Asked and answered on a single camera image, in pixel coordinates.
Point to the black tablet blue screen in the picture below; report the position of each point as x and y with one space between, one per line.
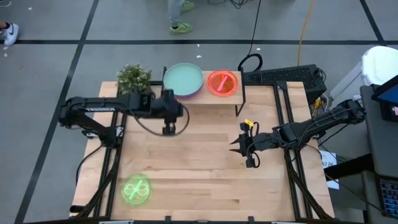
388 96

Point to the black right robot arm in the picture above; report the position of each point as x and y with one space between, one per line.
326 119

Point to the person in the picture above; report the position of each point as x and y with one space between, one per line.
12 32

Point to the yellow tag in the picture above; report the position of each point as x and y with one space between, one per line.
249 122

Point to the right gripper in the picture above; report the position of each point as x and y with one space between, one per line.
264 141

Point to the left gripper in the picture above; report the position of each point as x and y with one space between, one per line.
169 105

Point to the grey flat board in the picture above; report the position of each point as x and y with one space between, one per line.
345 84

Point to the transparent red plastic plate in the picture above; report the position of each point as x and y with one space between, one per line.
231 91

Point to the black keypad device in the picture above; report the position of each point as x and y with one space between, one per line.
390 199

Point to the green plant in striped pot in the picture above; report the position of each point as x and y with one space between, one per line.
133 77

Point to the person's green shoes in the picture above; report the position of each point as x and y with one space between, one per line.
180 28

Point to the white rounded plastic cover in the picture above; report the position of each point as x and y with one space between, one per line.
381 63

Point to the white paper sheet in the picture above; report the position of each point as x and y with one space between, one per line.
329 161

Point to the black perforated computer case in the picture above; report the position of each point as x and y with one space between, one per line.
289 76

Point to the grey equipment cart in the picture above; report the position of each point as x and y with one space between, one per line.
382 146

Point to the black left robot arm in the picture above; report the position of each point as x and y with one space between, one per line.
93 109

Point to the pale green plastic plate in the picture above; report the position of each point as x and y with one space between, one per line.
183 79

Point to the transparent pink plastic plate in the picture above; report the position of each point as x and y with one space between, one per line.
217 77

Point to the transparent green plastic plate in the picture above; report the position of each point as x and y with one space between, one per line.
130 199

